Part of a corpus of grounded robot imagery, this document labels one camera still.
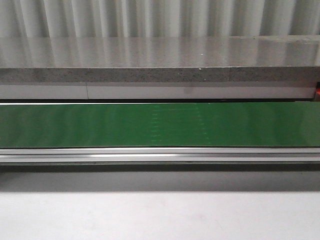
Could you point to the green conveyor belt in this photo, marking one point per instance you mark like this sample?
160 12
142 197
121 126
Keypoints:
217 124

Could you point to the grey speckled stone counter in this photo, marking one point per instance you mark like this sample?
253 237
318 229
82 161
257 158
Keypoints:
159 68

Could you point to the red object at right edge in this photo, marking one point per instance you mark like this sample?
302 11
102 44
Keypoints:
317 92

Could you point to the white pleated curtain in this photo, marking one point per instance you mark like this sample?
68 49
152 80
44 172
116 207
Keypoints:
158 18

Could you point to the aluminium conveyor side rail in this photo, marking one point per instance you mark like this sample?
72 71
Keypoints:
78 156

